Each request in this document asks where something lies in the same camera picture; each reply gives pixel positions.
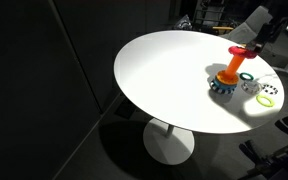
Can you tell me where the clear ring with beads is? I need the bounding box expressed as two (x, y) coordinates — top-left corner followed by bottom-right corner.
(240, 80), (264, 96)

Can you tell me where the pink red ribbed ring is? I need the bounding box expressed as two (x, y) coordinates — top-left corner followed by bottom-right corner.
(227, 45), (259, 60)

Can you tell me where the orange stacking post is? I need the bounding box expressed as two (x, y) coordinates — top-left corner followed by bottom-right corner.
(224, 54), (247, 81)

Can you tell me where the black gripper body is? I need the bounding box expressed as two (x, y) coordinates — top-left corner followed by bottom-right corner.
(257, 16), (288, 45)

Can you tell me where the dark green ring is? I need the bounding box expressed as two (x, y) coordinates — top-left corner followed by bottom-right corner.
(239, 71), (255, 82)

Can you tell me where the orange bar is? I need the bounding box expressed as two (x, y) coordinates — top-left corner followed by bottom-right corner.
(211, 25), (235, 32)

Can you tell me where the lime green ring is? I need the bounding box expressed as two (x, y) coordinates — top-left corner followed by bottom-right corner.
(255, 94), (276, 108)

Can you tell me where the white table pedestal base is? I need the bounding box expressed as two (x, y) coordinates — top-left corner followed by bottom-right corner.
(142, 117), (196, 166)

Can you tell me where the blue ring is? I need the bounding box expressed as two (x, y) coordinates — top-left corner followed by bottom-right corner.
(211, 76), (239, 92)

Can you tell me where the small black white ring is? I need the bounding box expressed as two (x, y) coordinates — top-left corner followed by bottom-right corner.
(261, 83), (280, 96)

